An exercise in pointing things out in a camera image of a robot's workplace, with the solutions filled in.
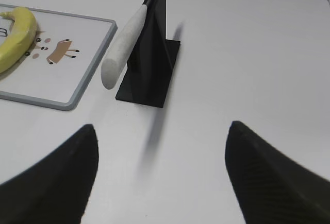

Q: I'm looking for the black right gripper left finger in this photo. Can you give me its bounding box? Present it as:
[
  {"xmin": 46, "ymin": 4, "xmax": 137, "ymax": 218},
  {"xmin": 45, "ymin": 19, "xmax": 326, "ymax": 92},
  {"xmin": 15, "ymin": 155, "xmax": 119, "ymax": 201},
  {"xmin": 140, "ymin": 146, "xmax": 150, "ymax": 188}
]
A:
[{"xmin": 1, "ymin": 124, "xmax": 99, "ymax": 223}]

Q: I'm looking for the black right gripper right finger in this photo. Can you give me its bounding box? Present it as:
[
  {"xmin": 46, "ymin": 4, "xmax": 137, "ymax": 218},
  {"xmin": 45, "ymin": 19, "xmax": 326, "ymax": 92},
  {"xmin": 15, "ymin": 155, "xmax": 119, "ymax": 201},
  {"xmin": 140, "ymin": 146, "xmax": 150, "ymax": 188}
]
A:
[{"xmin": 225, "ymin": 121, "xmax": 329, "ymax": 223}]

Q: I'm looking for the cleaver knife white handle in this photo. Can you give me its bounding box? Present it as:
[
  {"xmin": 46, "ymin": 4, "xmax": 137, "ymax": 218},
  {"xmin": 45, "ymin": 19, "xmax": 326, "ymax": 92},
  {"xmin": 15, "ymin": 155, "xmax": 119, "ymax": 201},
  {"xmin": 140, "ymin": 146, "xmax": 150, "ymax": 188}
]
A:
[{"xmin": 101, "ymin": 0, "xmax": 151, "ymax": 90}]

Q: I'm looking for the yellow plastic banana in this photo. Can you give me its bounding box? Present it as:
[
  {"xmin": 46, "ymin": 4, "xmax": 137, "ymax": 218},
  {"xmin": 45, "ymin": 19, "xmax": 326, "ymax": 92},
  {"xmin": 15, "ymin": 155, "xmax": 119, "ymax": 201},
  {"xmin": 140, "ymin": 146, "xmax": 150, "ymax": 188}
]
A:
[{"xmin": 1, "ymin": 7, "xmax": 38, "ymax": 73}]

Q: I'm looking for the white grey-rimmed cutting board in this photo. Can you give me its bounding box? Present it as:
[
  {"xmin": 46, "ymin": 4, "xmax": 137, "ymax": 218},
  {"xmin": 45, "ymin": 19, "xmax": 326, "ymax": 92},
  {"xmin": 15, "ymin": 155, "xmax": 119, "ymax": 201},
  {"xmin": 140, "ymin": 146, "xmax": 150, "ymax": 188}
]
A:
[{"xmin": 1, "ymin": 8, "xmax": 117, "ymax": 111}]

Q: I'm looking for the black knife stand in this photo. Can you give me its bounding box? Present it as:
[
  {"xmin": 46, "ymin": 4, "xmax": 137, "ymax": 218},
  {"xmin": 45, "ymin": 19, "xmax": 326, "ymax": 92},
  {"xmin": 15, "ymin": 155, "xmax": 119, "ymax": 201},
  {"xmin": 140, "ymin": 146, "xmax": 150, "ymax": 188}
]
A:
[{"xmin": 115, "ymin": 0, "xmax": 180, "ymax": 108}]

